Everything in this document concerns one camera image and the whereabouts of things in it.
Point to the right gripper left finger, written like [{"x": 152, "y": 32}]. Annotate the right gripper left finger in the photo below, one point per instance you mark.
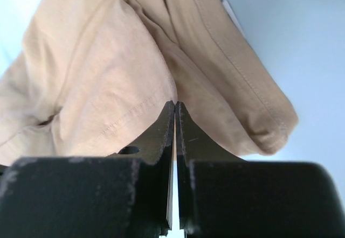
[{"x": 127, "y": 194}]

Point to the beige t shirt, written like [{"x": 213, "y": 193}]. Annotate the beige t shirt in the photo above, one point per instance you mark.
[{"x": 93, "y": 75}]

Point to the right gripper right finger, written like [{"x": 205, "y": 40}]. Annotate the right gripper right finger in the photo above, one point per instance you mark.
[{"x": 222, "y": 195}]

